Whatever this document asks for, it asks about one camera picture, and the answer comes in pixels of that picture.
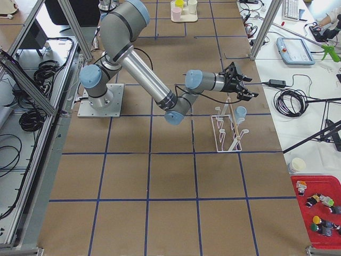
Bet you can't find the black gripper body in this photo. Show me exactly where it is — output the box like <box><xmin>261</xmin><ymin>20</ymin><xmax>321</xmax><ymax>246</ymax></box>
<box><xmin>218</xmin><ymin>62</ymin><xmax>246</xmax><ymax>93</ymax></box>

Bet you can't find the light blue plastic cup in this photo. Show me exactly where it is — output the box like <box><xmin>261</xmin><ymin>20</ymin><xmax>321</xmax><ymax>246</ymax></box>
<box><xmin>234</xmin><ymin>106</ymin><xmax>247</xmax><ymax>119</ymax></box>

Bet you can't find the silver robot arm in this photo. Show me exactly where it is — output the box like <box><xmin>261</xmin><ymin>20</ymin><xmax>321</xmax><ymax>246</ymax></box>
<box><xmin>79</xmin><ymin>1</ymin><xmax>258</xmax><ymax>125</ymax></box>

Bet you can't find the white paper cup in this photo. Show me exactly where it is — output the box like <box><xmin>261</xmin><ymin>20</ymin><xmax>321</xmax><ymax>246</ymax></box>
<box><xmin>288</xmin><ymin>157</ymin><xmax>306</xmax><ymax>174</ymax></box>

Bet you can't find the cream white plastic cup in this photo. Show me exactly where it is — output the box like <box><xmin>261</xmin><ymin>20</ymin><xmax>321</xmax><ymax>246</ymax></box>
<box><xmin>188</xmin><ymin>0</ymin><xmax>198</xmax><ymax>14</ymax></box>

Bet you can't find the pink plastic cup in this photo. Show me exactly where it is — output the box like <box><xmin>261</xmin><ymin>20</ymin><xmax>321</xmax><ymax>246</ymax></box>
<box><xmin>172</xmin><ymin>6</ymin><xmax>182</xmax><ymax>22</ymax></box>

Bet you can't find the yellow plastic cup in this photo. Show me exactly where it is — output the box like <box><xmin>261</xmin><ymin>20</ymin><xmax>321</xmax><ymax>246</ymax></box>
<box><xmin>174</xmin><ymin>0</ymin><xmax>184</xmax><ymax>9</ymax></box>

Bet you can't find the black power adapter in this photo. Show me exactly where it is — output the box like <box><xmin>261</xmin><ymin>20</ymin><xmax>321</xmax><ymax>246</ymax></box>
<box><xmin>268</xmin><ymin>79</ymin><xmax>287</xmax><ymax>88</ymax></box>

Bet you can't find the blue teach pendant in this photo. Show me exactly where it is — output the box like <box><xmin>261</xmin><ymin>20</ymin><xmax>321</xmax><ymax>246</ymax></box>
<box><xmin>276</xmin><ymin>37</ymin><xmax>315</xmax><ymax>66</ymax></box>

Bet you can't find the long metal rod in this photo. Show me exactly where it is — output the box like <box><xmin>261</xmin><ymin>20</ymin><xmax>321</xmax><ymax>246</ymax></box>
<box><xmin>272</xmin><ymin>22</ymin><xmax>323</xmax><ymax>48</ymax></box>

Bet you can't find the white keyboard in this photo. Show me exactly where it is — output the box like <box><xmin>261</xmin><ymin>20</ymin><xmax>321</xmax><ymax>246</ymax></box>
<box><xmin>282</xmin><ymin>0</ymin><xmax>299</xmax><ymax>21</ymax></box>

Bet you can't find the beige serving tray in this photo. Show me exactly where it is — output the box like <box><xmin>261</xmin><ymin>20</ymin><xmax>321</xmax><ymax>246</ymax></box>
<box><xmin>170</xmin><ymin>1</ymin><xmax>198</xmax><ymax>22</ymax></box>

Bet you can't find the black tripod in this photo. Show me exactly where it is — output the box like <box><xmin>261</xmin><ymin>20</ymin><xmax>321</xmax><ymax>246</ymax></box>
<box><xmin>283</xmin><ymin>98</ymin><xmax>340</xmax><ymax>154</ymax></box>

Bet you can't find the seated person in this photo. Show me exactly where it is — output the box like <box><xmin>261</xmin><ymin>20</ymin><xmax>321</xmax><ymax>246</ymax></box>
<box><xmin>317</xmin><ymin>7</ymin><xmax>340</xmax><ymax>27</ymax></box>

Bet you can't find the red plastic tray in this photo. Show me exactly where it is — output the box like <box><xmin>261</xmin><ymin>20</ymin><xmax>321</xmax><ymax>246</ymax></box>
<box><xmin>291</xmin><ymin>175</ymin><xmax>340</xmax><ymax>250</ymax></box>

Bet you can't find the coiled black cable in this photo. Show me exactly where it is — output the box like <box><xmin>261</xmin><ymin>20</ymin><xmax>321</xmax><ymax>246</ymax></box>
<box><xmin>273</xmin><ymin>89</ymin><xmax>310</xmax><ymax>117</ymax></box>

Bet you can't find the white wire cup rack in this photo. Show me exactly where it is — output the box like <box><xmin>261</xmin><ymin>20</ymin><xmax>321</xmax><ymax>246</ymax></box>
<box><xmin>210</xmin><ymin>97</ymin><xmax>249</xmax><ymax>153</ymax></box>

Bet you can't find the aluminium frame post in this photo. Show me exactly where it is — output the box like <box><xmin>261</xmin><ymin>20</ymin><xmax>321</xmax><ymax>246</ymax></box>
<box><xmin>249</xmin><ymin>0</ymin><xmax>282</xmax><ymax>60</ymax></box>

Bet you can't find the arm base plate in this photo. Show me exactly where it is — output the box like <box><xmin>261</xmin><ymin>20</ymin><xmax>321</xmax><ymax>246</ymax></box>
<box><xmin>77</xmin><ymin>83</ymin><xmax>125</xmax><ymax>118</ymax></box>

